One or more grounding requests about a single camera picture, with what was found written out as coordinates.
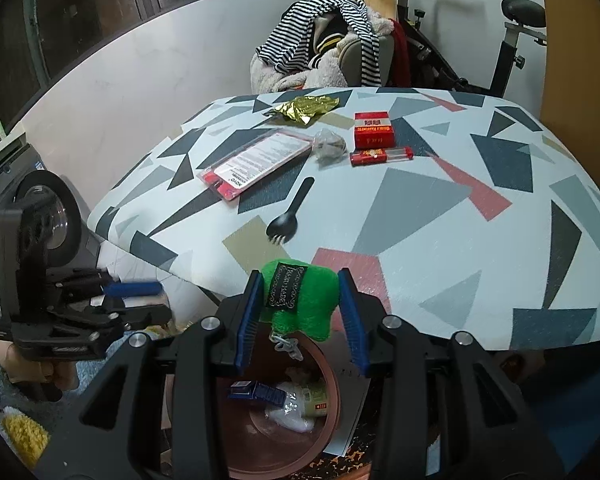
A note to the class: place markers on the brown plastic basin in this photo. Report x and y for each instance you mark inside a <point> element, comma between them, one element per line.
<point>260,445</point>

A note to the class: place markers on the white fleece garment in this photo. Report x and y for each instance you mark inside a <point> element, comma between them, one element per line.
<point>330,72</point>

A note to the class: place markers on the white paper sheet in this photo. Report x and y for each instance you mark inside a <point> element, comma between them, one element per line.
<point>352,410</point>

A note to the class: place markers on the orange wooden panel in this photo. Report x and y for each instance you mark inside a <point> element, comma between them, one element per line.
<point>580,60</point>

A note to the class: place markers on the black white striped shirt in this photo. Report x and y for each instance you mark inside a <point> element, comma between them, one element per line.
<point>300,25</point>

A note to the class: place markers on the clear blister pack red card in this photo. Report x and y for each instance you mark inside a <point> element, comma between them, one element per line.
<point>255,160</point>

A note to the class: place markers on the black exercise bike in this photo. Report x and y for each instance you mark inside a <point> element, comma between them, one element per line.
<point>525,12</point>

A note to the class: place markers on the white plastic bag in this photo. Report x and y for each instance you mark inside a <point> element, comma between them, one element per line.
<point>290,415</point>

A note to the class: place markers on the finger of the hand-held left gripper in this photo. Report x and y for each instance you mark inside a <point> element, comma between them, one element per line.
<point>140,312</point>
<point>135,288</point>

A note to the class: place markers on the gold foil packet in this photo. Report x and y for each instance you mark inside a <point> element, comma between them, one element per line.
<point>305,107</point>

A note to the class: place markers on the blue cardboard box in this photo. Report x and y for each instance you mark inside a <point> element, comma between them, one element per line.
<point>265,392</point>

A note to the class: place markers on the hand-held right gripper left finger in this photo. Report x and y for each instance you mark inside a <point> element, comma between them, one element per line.
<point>247,330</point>

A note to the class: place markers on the black plastic spork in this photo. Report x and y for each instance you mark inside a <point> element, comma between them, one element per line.
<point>285,220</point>

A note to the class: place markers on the grey washing machine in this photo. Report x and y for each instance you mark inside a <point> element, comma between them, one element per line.
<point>55,220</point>

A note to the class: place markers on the yellow fluffy cloth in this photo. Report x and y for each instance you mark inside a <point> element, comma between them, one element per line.
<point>25,437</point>

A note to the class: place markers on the red clear plastic tube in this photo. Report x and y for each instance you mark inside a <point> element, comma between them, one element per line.
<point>375,156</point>

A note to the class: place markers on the green plush toy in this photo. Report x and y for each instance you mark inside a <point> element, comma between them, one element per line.
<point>305,310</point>

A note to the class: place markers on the small clear bag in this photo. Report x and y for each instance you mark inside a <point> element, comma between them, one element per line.
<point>330,150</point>

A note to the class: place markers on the black yellow striped garment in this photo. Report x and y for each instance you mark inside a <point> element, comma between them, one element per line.
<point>330,35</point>

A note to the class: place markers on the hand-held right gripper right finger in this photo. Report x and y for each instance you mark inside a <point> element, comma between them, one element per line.
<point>352,330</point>

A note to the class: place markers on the red cardboard box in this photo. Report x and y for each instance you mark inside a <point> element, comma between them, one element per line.
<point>374,130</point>

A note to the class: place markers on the red cloth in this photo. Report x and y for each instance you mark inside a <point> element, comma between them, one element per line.
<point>400,55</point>

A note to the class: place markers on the person's left hand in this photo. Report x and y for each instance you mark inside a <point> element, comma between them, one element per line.
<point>30,372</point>

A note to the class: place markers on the dark framed window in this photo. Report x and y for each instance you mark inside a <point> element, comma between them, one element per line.
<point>80,10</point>

